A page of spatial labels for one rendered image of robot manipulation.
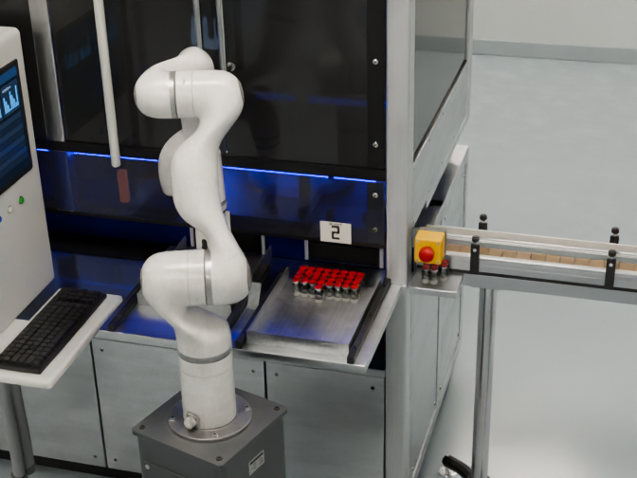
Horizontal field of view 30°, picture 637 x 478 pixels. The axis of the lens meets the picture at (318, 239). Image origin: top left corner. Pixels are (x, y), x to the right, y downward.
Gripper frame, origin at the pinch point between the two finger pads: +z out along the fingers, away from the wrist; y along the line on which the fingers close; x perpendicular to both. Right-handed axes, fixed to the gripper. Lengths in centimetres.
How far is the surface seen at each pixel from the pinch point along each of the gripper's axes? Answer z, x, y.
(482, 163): 97, -11, -310
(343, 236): 0.4, 25.6, -24.4
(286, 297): 12.8, 14.0, -10.2
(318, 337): 13.8, 29.1, 5.5
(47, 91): -38, -54, -16
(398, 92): -40, 42, -26
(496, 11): 65, -45, -481
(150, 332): 12.0, -11.9, 17.0
